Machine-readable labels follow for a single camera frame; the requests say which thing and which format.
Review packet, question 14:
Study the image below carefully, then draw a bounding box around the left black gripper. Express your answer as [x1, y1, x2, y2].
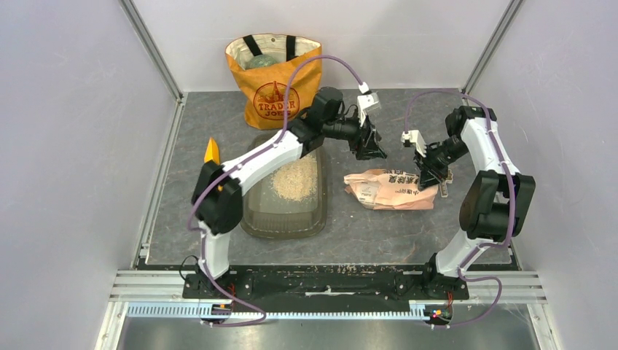
[323, 109, 386, 162]

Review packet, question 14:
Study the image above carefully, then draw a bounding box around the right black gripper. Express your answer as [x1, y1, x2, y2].
[414, 135, 470, 191]

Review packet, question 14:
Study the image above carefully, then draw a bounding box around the torn bag top strip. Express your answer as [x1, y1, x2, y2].
[439, 169, 453, 198]

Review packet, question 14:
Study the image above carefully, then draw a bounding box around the pink litter bag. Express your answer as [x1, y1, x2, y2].
[343, 169, 439, 211]

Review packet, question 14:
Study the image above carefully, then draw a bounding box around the grey translucent litter box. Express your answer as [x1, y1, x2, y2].
[240, 147, 327, 240]

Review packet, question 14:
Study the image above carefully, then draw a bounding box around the orange plastic scoop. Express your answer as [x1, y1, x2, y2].
[201, 137, 224, 194]

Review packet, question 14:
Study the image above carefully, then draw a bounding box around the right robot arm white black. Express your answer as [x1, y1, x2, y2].
[415, 106, 536, 298]

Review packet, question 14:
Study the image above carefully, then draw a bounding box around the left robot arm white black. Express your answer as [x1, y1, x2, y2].
[187, 87, 388, 298]

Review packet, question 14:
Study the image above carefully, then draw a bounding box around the beige litter granule pile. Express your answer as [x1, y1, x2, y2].
[271, 155, 318, 201]

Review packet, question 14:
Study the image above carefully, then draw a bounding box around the orange Trader Joe's bag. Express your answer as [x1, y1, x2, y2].
[224, 34, 322, 130]

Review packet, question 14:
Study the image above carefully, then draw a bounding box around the green bundle inside bag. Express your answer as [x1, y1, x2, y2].
[245, 54, 279, 70]

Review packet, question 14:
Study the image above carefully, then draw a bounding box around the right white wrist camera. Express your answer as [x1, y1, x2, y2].
[400, 130, 426, 158]

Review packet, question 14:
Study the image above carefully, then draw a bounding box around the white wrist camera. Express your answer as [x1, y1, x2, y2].
[400, 130, 426, 158]
[356, 82, 381, 126]

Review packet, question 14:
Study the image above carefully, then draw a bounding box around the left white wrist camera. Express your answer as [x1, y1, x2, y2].
[356, 82, 381, 126]

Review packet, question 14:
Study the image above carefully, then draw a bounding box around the right aluminium corner post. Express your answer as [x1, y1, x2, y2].
[461, 0, 525, 93]

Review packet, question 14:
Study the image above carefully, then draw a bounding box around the aluminium corner post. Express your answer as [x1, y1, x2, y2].
[119, 0, 184, 102]
[461, 0, 525, 93]

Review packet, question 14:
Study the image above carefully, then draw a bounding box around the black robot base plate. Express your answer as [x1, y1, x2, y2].
[182, 262, 470, 315]

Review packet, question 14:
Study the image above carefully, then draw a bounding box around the left aluminium corner post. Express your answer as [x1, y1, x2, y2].
[119, 0, 184, 102]

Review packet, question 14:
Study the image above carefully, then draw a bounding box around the slotted cable duct rail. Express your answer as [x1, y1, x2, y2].
[125, 301, 429, 321]

